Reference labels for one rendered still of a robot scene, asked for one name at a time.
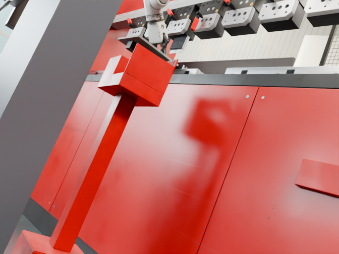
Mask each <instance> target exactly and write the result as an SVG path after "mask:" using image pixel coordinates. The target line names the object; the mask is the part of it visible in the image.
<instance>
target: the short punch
mask: <svg viewBox="0 0 339 254"><path fill-rule="evenodd" d="M189 39H190V37H189V36H188V35H186V36H178V37H175V38H174V40H173V42H172V45H171V47H170V53H182V52H183V50H185V48H186V46H187V43H188V41H189Z"/></svg>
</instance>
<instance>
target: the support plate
mask: <svg viewBox="0 0 339 254"><path fill-rule="evenodd" d="M118 40H119V41H120V42H121V43H123V44H124V45H127V43H128V41H131V40H133V41H135V42H136V43H139V44H140V45H142V46H143V47H145V48H146V49H148V50H149V51H151V52H153V53H154V54H156V55H157V56H159V57H160V58H162V59H163V60H165V61H170V60H172V59H170V58H169V57H168V56H167V55H165V54H164V53H163V52H161V51H160V50H159V49H157V48H156V47H155V46H154V45H152V44H151V43H150V42H148V41H147V40H146V39H144V38H143V37H142V36H140V35H133V36H127V37H121V38H118Z"/></svg>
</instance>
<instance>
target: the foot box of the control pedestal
mask: <svg viewBox="0 0 339 254"><path fill-rule="evenodd" d="M50 238H51V237H48V236H44V235H41V234H37V233H33V232H30V231H26V230H22V232H21V234H20V236H19V238H18V240H17V243H16V245H15V247H14V249H13V251H12V253H11V254H84V253H83V252H82V251H81V249H80V248H79V247H78V246H77V245H76V244H74V245H73V248H72V250H71V252H66V251H62V250H58V249H54V248H53V247H52V246H51V244H50V243H49V241H50Z"/></svg>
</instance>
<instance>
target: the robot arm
mask: <svg viewBox="0 0 339 254"><path fill-rule="evenodd" d="M169 1H170V0H143V2H144V9H145V15H146V21H149V22H148V38H149V40H148V42H150V43H151V44H152V45H154V46H155V47H156V48H157V44H158V43H159V44H160V47H161V50H160V51H161V52H163V53H164V54H165V55H167V52H166V48H167V44H168V42H169V40H168V35H167V30H166V26H165V23H164V21H163V20H162V19H163V11H162V8H164V7H165V6H166V5H167V4H168V2H169ZM162 44H163V45H162Z"/></svg>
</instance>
